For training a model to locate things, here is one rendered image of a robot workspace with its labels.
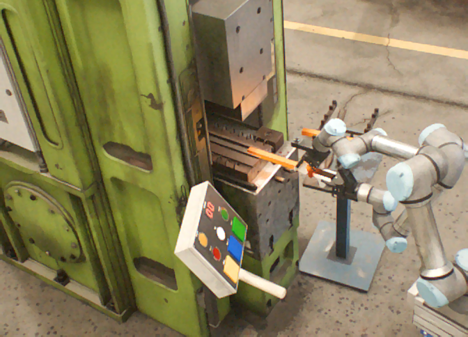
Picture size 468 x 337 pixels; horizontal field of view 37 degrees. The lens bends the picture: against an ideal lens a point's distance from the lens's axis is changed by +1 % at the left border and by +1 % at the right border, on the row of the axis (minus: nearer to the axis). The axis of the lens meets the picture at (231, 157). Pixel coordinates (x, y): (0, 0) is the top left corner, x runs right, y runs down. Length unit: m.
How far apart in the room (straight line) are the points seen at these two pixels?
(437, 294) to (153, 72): 1.25
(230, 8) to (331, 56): 2.99
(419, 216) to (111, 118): 1.30
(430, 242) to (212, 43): 1.06
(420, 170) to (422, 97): 2.73
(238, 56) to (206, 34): 0.15
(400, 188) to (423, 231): 0.18
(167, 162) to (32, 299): 1.59
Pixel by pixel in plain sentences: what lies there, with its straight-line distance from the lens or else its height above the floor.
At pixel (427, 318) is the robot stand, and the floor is 0.68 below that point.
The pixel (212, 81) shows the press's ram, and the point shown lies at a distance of 2.75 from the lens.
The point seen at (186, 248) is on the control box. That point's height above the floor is 1.19.
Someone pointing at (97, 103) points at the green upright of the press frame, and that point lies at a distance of 2.92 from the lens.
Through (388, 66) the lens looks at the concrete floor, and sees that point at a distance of 5.44.
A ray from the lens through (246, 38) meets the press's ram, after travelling 2.71.
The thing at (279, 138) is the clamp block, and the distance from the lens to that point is 3.22.
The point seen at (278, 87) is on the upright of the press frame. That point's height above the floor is 1.05.
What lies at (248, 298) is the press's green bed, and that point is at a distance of 3.68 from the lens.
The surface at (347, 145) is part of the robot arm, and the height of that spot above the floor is 1.24.
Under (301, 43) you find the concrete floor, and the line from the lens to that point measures 5.71.
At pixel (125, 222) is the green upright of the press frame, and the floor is 0.69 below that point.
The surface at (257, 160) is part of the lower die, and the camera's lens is 3.09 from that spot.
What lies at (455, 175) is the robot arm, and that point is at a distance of 2.73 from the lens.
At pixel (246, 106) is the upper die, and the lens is 2.84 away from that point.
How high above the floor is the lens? 3.03
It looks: 41 degrees down
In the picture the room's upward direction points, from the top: 6 degrees counter-clockwise
